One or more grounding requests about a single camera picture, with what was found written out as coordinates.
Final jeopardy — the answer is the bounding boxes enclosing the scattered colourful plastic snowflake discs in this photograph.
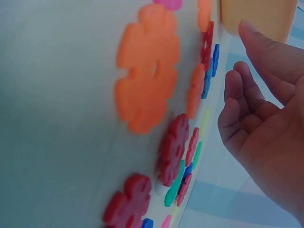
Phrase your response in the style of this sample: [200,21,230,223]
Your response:
[102,0,220,228]

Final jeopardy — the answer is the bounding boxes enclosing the orange plastic container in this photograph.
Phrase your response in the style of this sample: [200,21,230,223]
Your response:
[219,0,296,45]

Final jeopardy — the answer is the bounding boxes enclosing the person's right hand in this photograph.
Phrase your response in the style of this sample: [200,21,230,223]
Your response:
[218,19,304,228]

